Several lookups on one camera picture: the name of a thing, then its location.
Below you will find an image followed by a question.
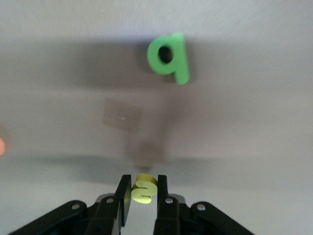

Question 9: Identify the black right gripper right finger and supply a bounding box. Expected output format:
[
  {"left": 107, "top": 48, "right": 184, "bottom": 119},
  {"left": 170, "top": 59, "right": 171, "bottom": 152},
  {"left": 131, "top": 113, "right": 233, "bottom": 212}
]
[{"left": 153, "top": 174, "right": 252, "bottom": 235}]

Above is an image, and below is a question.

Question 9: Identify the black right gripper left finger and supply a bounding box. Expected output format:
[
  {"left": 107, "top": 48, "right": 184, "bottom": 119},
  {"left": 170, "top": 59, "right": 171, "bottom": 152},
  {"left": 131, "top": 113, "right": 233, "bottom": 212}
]
[{"left": 9, "top": 174, "right": 133, "bottom": 235}]

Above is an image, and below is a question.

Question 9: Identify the yellow foam letter s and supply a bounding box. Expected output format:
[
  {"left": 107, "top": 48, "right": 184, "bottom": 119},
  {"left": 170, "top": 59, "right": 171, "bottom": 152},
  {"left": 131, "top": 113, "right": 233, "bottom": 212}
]
[{"left": 131, "top": 173, "right": 158, "bottom": 205}]

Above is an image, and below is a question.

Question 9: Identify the green foam letter b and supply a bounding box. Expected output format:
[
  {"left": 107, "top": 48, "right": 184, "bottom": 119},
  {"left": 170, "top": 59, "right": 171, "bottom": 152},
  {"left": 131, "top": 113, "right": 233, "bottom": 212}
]
[{"left": 146, "top": 32, "right": 191, "bottom": 86}]

